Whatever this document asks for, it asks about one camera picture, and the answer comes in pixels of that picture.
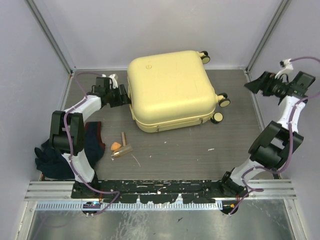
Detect orange makeup sponge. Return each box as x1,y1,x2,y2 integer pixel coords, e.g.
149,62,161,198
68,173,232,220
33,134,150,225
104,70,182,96
110,142,122,152

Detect amber perfume bottle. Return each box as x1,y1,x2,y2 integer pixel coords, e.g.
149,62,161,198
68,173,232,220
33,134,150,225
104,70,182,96
111,144,133,158

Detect brown lipstick tube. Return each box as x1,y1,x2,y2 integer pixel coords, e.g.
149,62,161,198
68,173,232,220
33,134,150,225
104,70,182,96
121,132,127,146

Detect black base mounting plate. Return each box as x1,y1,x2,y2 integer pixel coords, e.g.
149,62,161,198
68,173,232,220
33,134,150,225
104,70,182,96
71,180,248,204

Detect aluminium rail frame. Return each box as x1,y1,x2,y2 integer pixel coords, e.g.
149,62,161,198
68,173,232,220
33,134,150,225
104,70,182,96
24,179,297,204

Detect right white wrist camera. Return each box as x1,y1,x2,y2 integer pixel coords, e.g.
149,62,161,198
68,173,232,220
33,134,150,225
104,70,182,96
275,58,294,83

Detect yellow hard-shell suitcase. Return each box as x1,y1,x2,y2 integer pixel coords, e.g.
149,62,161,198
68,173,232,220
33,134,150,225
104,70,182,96
127,50,231,133

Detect dark navy maroon garment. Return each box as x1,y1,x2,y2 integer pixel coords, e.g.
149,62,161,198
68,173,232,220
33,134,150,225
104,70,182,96
34,121,106,180

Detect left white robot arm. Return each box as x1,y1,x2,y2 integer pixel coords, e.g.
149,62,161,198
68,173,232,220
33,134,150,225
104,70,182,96
49,73,131,198

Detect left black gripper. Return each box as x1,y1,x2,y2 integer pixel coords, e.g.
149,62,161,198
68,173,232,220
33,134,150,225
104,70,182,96
106,84,131,108

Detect grey slotted cable duct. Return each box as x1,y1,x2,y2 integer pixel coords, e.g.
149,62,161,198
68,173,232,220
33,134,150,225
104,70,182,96
35,200,223,211

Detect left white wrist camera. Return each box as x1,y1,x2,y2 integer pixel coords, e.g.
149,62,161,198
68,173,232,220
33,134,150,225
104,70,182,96
108,73,119,89

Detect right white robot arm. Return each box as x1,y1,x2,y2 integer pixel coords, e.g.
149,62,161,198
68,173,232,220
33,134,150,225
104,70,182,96
219,71,316,197

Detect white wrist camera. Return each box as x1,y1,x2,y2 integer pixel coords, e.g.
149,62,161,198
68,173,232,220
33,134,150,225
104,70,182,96
275,58,294,83
108,73,119,89

